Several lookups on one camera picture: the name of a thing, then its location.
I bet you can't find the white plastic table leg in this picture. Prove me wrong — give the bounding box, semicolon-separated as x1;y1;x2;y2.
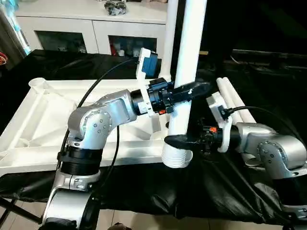
222;77;255;123
162;0;208;170
215;77;264;168
159;0;180;82

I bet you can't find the white glass-door cabinet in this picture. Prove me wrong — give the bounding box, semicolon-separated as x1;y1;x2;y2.
15;0;169;57

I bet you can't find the black table mat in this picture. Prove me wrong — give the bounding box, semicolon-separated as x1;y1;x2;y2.
0;49;307;226

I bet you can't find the black folding table frame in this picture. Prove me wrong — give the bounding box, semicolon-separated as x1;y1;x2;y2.
0;196;43;225

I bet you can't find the white plastic table top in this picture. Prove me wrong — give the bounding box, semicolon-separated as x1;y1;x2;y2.
0;77;194;177

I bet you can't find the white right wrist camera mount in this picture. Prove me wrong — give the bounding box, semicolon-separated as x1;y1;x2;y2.
207;92;234;153

